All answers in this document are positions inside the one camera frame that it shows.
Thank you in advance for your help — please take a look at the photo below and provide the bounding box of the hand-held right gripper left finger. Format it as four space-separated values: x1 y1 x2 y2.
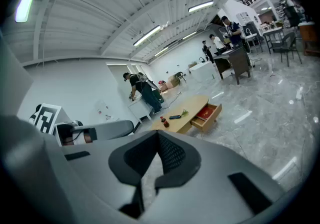
61 129 160 224

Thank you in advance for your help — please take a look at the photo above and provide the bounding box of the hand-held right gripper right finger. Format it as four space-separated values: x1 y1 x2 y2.
139 129 285 224

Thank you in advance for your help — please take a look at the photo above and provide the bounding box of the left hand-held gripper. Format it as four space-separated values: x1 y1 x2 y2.
28 102 135 147

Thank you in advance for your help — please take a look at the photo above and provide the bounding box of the wooden kidney-shaped table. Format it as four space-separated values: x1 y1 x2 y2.
150 94 210 135

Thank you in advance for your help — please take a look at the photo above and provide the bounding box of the white water dispenser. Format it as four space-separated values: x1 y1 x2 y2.
94 100 114 122

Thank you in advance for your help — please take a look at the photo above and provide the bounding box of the white low cabinet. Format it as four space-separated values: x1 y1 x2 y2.
128 96 153 124

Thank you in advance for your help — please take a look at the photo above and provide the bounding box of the cola bottle with red cap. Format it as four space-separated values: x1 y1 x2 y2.
159 115 170 129

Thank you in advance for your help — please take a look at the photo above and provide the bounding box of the red gold-patterned book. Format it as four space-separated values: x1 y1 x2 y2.
196 104 218 121

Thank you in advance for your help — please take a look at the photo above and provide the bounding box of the dark wicker chair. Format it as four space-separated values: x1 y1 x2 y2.
174 71 187 85

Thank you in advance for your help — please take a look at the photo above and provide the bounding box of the white island counter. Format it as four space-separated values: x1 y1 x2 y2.
188 60 222 83

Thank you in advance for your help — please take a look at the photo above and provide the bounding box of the dark wooden desk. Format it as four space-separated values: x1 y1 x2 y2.
213 46 252 86

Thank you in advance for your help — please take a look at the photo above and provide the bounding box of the white sink table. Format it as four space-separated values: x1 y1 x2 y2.
243 21 264 55

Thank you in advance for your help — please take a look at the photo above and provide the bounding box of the black metal chair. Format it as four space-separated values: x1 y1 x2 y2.
271 31 303 68

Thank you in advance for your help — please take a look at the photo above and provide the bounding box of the white-top table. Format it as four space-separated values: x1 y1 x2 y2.
262 26 286 55

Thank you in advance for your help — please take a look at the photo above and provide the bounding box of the brown wooden cabinet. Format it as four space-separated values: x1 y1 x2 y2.
298 21 320 57

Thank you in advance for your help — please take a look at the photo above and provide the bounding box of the white wall cabinet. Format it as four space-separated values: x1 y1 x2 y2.
236 11 251 25

